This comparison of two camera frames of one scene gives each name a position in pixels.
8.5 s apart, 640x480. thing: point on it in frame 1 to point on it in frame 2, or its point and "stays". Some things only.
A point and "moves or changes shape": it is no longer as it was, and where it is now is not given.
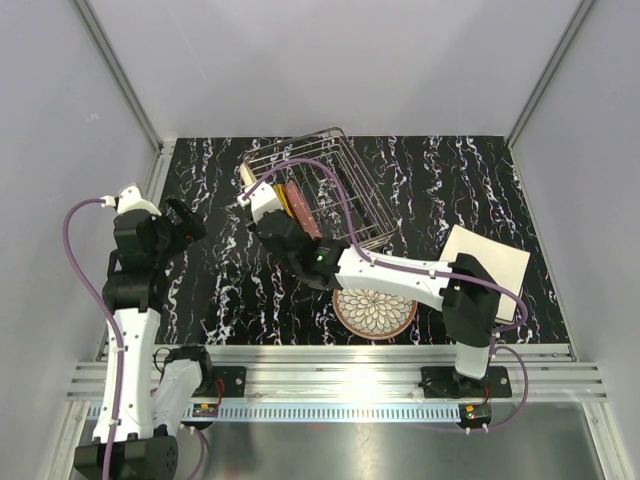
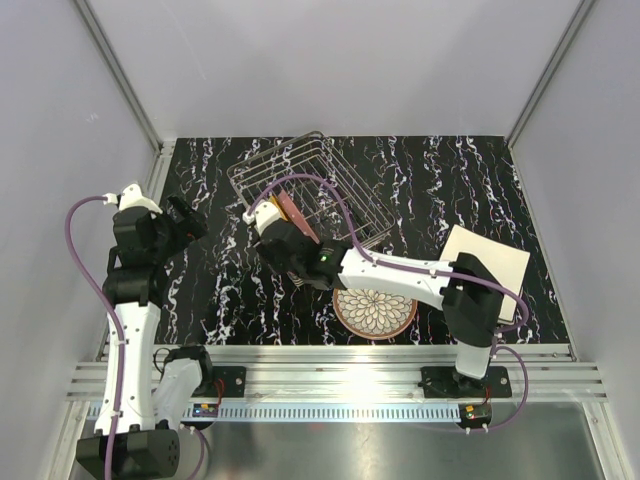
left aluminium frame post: x=124 y=82 stays
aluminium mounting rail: x=374 y=372 stays
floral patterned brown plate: x=373 y=315 stays
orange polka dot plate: x=282 y=196 moves or changes shape
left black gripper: x=191 y=225 stays
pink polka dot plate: x=302 y=212 moves or changes shape
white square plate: x=503 y=263 stays
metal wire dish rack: x=324 y=166 moves or changes shape
